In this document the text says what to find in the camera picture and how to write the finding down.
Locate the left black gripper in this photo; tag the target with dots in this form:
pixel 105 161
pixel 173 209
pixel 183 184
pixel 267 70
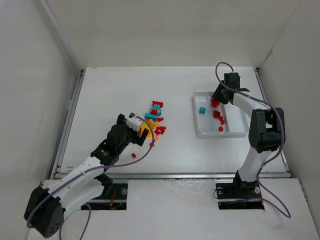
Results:
pixel 136 136

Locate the red half round brick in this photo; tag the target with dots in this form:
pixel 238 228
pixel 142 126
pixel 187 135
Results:
pixel 215 103

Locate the teal and red square brick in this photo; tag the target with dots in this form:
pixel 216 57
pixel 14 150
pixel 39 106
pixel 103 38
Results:
pixel 202 110

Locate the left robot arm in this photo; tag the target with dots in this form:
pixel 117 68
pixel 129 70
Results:
pixel 48 208

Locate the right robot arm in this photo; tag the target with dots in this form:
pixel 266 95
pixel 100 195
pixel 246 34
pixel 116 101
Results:
pixel 266 130

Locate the yellow round large brick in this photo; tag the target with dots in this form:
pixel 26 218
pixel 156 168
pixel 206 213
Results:
pixel 153 125

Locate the teal long brick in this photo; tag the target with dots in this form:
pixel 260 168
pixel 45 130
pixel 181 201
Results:
pixel 150 116

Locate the white divided tray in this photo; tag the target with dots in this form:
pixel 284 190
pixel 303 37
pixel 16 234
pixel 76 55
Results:
pixel 225 121

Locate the teal frog printed brick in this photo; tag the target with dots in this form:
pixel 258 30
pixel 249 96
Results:
pixel 156 110

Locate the red arch brick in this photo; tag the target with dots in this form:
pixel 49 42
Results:
pixel 161 104

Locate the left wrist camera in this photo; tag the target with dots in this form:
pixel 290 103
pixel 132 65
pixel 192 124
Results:
pixel 134 121

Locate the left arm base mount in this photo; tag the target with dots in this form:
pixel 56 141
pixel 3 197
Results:
pixel 111 200

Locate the aluminium frame rail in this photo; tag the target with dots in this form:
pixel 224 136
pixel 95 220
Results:
pixel 153 176

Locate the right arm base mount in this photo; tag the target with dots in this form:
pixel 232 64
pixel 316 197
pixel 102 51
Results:
pixel 232 197

